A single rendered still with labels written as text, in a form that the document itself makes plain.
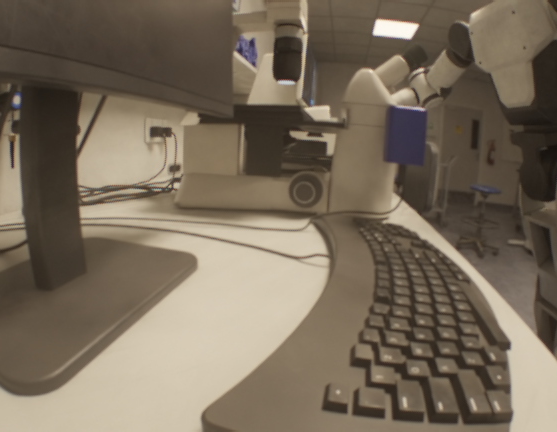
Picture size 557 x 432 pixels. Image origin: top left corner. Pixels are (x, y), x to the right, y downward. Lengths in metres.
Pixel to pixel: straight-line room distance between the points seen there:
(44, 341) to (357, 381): 0.20
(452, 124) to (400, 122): 6.40
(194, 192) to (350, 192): 0.31
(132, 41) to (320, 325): 0.26
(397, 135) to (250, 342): 0.38
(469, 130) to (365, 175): 6.47
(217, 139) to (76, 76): 0.47
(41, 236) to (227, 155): 0.45
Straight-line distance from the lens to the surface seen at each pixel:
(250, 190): 0.62
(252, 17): 0.76
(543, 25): 0.73
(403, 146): 0.50
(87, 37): 0.23
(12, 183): 0.78
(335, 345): 0.20
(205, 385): 0.20
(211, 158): 0.66
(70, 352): 0.22
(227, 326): 0.25
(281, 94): 1.29
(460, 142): 6.94
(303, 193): 0.57
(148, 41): 0.29
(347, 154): 0.61
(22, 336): 0.25
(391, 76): 0.68
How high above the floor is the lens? 0.89
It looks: 13 degrees down
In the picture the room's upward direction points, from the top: 3 degrees clockwise
